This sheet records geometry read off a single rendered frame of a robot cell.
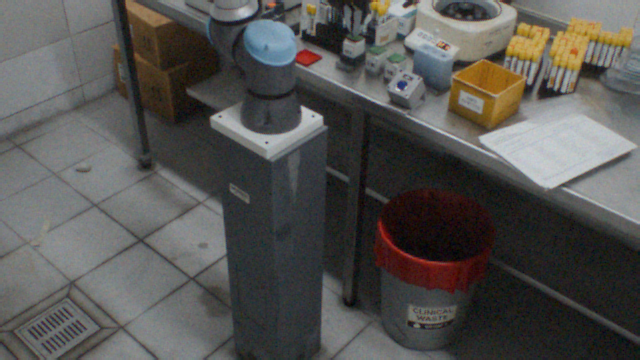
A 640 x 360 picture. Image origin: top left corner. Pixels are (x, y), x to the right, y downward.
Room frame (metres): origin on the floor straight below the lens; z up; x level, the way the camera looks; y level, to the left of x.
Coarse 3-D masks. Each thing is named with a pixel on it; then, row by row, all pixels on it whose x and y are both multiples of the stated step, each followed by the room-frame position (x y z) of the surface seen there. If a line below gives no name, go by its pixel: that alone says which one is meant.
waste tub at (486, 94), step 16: (480, 64) 1.59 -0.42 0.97; (464, 80) 1.55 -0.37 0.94; (480, 80) 1.60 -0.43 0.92; (496, 80) 1.56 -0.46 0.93; (512, 80) 1.53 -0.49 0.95; (464, 96) 1.48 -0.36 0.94; (480, 96) 1.45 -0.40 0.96; (496, 96) 1.42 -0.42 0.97; (512, 96) 1.47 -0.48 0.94; (464, 112) 1.47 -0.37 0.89; (480, 112) 1.44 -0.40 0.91; (496, 112) 1.43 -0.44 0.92; (512, 112) 1.49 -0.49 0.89
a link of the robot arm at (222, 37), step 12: (216, 0) 1.49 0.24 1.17; (228, 0) 1.48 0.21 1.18; (240, 0) 1.49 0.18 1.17; (252, 0) 1.53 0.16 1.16; (216, 12) 1.49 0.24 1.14; (228, 12) 1.48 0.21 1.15; (240, 12) 1.48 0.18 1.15; (252, 12) 1.49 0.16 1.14; (216, 24) 1.48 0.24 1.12; (228, 24) 1.47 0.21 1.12; (240, 24) 1.47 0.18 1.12; (216, 36) 1.49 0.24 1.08; (228, 36) 1.47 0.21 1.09; (216, 48) 1.52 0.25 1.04; (228, 48) 1.46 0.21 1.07
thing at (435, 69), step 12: (420, 48) 1.65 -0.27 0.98; (432, 48) 1.66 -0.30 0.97; (420, 60) 1.64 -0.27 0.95; (432, 60) 1.61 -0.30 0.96; (444, 60) 1.59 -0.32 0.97; (420, 72) 1.64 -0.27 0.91; (432, 72) 1.61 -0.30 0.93; (444, 72) 1.59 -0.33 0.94; (432, 84) 1.61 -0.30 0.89; (444, 84) 1.60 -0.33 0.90
